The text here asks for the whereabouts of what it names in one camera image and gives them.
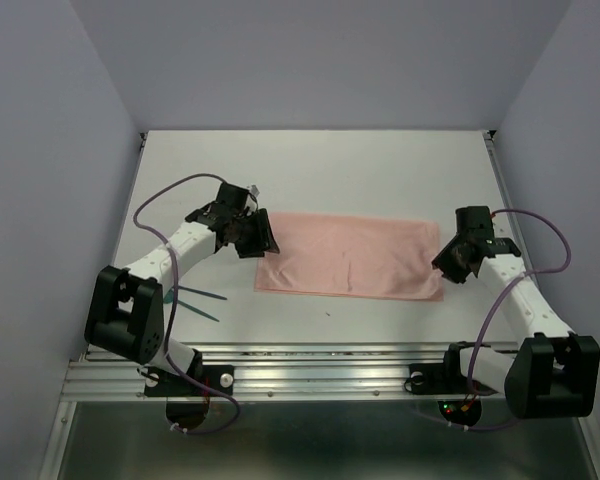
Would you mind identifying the teal plastic utensil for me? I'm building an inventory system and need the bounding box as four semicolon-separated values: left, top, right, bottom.
179;285;228;301

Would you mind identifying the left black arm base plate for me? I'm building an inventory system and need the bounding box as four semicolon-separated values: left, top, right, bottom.
143;363;237;399

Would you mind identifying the teal plastic spoon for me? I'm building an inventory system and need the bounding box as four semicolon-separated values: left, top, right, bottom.
163;292;219;322

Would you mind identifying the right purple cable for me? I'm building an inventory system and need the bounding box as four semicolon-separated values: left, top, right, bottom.
442;208;573;431

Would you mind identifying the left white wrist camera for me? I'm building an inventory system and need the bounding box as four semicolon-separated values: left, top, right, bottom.
247;185;259;199

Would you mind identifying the pink satin napkin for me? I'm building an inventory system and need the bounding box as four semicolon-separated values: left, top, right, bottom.
255;213;444;301

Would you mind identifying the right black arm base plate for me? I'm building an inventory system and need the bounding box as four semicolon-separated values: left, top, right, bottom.
403;363;508;396

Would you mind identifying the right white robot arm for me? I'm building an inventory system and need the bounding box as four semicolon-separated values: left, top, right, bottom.
432;206;600;419

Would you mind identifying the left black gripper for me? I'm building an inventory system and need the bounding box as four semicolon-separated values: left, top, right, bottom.
232;208;279;259

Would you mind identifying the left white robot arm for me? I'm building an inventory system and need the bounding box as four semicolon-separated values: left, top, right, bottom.
84;182;279;394

